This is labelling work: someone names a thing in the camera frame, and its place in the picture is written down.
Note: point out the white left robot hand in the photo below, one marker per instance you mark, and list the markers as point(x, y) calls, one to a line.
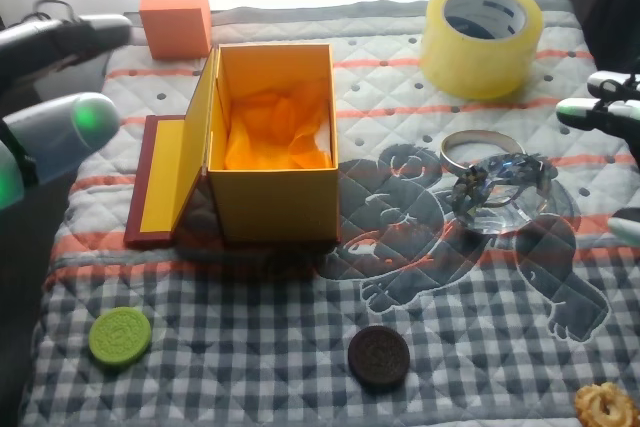
point(100, 29)

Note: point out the brown sandwich cookie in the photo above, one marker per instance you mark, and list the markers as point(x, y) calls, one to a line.
point(378, 354)

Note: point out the yellow box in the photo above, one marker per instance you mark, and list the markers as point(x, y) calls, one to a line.
point(275, 207)

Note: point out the golden butter cookie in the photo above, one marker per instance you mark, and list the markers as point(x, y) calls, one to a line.
point(605, 404)

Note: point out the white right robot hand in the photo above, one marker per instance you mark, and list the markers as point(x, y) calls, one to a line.
point(615, 112)

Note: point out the orange tissue paper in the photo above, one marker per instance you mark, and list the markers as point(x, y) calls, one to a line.
point(270, 132)

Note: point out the orange cube block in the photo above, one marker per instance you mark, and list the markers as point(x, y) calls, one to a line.
point(175, 17)

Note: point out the yellow clear tape roll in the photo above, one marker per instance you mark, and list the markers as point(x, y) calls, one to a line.
point(475, 67)

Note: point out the grey quilt with printed bear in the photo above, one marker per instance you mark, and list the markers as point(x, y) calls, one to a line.
point(450, 307)

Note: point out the green sandwich cookie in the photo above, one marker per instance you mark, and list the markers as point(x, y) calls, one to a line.
point(120, 339)

